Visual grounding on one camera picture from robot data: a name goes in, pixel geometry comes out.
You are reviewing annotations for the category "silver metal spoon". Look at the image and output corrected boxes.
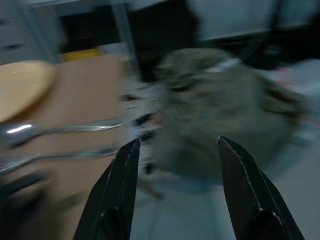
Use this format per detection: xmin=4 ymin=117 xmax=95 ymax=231
xmin=0 ymin=118 xmax=125 ymax=148

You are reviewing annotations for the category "pale yellow round plate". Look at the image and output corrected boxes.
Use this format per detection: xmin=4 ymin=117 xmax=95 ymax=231
xmin=0 ymin=61 xmax=56 ymax=123

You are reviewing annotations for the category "brown cardboard box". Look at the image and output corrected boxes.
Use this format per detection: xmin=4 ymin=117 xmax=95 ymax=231
xmin=0 ymin=53 xmax=135 ymax=240

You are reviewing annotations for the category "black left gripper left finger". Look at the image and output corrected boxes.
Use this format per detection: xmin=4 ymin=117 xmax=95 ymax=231
xmin=72 ymin=138 xmax=141 ymax=240

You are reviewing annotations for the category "grey metal shelf post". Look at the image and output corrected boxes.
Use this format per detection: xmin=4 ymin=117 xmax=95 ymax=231
xmin=111 ymin=0 xmax=141 ymax=82

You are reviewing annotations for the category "white drawer cabinet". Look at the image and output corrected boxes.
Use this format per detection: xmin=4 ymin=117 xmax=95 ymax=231
xmin=0 ymin=0 xmax=61 ymax=66

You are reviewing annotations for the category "camouflage fabric backpack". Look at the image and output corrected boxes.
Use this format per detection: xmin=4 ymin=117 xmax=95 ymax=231
xmin=152 ymin=48 xmax=305 ymax=179

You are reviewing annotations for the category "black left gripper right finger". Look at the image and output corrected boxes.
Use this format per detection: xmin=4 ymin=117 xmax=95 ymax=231
xmin=216 ymin=136 xmax=306 ymax=240

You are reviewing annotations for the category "yellow box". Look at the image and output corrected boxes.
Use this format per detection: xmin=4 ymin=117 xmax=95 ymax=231
xmin=61 ymin=48 xmax=105 ymax=62

